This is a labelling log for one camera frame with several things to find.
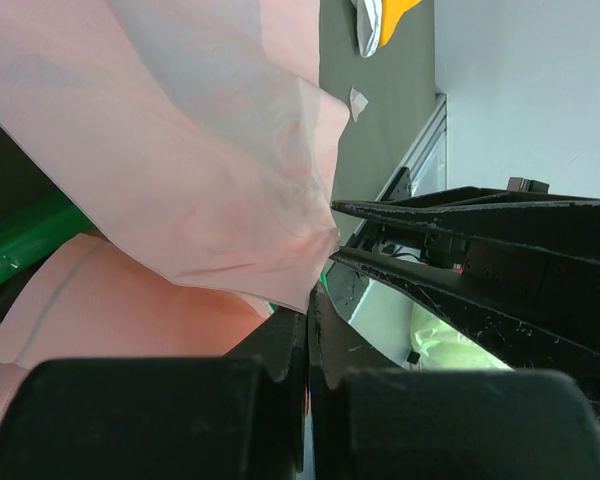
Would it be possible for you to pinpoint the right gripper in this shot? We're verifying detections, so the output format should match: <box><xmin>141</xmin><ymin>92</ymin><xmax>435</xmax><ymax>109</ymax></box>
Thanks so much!
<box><xmin>331</xmin><ymin>187</ymin><xmax>600</xmax><ymax>421</ymax></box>

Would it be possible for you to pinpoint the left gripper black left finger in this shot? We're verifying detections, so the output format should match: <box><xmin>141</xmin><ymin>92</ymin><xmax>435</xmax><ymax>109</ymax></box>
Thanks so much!
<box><xmin>225</xmin><ymin>307</ymin><xmax>308</xmax><ymax>385</ymax></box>

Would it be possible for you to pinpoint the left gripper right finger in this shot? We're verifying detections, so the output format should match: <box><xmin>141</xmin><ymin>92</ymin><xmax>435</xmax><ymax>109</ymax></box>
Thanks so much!
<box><xmin>307</xmin><ymin>283</ymin><xmax>385</xmax><ymax>390</ymax></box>

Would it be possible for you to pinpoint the pink plastic bag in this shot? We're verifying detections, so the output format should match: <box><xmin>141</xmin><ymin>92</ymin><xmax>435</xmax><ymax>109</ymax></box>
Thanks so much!
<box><xmin>0</xmin><ymin>1</ymin><xmax>349</xmax><ymax>311</ymax></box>

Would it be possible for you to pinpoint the pink baseball cap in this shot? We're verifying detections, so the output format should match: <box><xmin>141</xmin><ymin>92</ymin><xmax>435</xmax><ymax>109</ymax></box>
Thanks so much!
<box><xmin>0</xmin><ymin>235</ymin><xmax>272</xmax><ymax>420</ymax></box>

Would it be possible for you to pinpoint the green plastic tray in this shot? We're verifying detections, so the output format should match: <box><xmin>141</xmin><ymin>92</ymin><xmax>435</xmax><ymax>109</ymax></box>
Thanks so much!
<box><xmin>0</xmin><ymin>192</ymin><xmax>93</xmax><ymax>285</ymax></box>

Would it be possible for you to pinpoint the orange folded t-shirt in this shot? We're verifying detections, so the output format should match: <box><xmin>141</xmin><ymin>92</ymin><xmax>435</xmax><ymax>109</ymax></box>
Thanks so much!
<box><xmin>379</xmin><ymin>0</ymin><xmax>421</xmax><ymax>47</ymax></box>

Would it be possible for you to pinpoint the white folded cloth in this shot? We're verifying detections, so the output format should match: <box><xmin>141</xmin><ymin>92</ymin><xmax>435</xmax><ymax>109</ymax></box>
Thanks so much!
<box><xmin>351</xmin><ymin>0</ymin><xmax>383</xmax><ymax>58</ymax></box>

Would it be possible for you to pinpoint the aluminium frame rail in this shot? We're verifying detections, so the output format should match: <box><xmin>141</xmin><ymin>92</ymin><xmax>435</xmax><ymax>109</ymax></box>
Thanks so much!
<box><xmin>380</xmin><ymin>94</ymin><xmax>448</xmax><ymax>198</ymax></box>

